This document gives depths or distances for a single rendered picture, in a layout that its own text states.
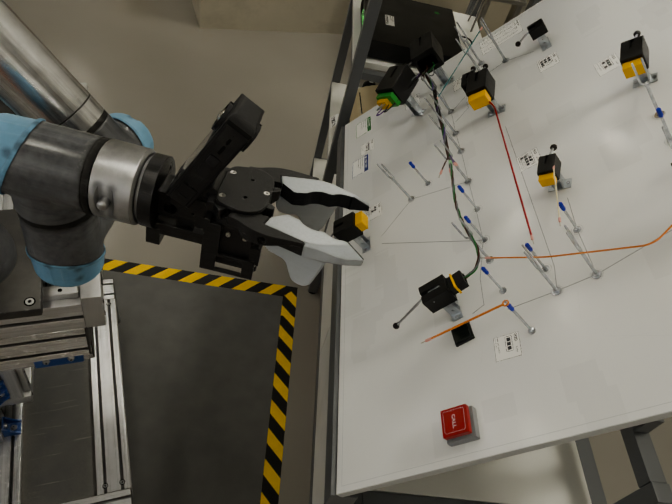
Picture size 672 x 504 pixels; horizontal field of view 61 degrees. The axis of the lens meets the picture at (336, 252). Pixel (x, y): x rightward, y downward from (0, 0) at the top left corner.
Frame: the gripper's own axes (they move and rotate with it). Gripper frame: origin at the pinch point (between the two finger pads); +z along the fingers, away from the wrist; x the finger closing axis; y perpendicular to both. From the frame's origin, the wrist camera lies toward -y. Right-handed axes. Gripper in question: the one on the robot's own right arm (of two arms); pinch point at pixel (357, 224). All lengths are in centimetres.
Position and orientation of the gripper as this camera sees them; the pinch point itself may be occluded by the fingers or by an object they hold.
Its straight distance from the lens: 54.0
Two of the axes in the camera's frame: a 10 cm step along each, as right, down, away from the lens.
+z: 9.7, 2.5, 0.6
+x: -1.1, 6.3, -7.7
